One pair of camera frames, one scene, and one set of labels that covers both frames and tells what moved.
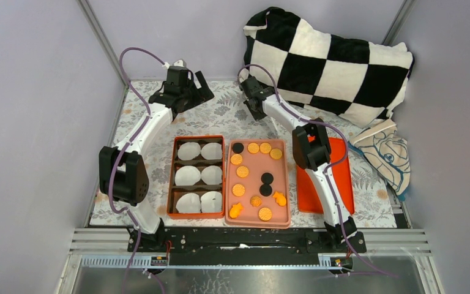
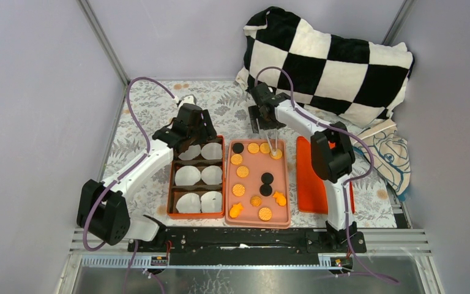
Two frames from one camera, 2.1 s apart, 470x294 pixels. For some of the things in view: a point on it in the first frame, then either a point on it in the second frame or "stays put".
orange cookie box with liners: (196, 177) stays put
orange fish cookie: (280, 198) stays put
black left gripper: (198, 97) to (208, 132)
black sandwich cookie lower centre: (265, 190) stays put
